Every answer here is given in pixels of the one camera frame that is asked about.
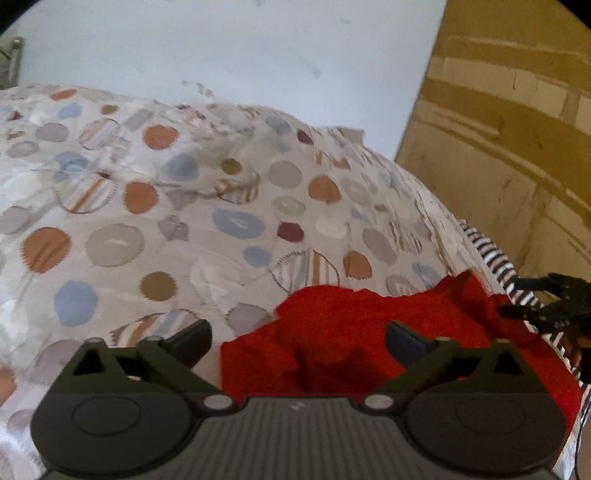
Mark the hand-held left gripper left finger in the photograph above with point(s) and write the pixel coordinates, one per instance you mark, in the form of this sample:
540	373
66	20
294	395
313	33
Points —
191	340

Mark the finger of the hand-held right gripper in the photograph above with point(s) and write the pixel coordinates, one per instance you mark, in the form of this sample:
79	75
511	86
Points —
561	284
549	318

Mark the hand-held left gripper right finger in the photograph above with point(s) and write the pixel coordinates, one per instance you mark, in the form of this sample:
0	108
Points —
406	344

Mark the red knit sweater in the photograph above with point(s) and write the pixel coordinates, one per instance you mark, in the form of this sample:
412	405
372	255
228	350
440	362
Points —
351	323

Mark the striped bed sheet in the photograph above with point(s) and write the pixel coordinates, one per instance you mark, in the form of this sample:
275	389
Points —
494	258

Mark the spotted patchwork quilt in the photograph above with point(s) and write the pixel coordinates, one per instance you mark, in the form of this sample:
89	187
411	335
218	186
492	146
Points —
161	221

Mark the worn plywood board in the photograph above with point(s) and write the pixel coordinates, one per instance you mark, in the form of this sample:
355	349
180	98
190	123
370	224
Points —
503	115

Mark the grey cushion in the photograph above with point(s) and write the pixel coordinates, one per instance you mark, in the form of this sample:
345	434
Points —
351	134

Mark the ornate metal headboard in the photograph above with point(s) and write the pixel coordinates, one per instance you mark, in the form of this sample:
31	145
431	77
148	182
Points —
17	60

